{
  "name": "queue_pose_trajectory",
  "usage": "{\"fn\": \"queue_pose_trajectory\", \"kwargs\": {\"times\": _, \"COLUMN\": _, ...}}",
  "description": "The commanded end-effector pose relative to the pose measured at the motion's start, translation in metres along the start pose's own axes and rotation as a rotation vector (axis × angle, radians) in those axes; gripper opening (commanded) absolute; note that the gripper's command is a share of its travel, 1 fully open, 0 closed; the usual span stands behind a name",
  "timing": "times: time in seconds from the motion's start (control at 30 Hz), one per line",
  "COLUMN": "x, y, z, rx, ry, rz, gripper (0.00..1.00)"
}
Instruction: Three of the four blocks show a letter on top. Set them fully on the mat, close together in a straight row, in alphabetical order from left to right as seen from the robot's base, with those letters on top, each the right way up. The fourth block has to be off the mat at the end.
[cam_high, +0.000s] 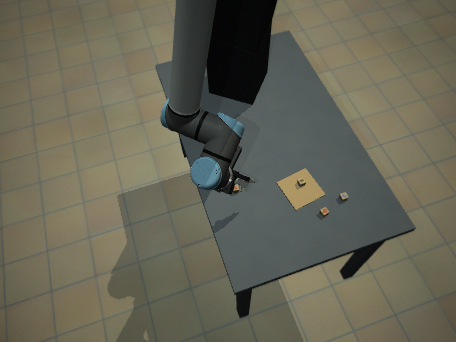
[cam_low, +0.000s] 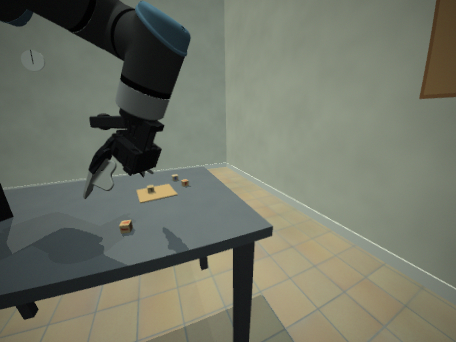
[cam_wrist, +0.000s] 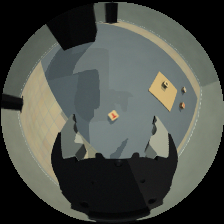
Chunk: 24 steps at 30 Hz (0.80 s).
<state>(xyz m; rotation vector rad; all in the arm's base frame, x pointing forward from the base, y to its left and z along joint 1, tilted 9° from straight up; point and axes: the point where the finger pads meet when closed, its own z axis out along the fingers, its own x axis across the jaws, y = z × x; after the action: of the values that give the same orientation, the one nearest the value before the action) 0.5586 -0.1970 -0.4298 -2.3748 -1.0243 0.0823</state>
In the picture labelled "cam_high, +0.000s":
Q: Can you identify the tan flat mat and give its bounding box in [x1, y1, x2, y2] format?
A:
[277, 168, 326, 210]

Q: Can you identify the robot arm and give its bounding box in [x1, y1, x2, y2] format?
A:
[160, 0, 245, 190]

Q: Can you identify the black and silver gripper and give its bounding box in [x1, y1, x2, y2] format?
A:
[215, 170, 255, 194]

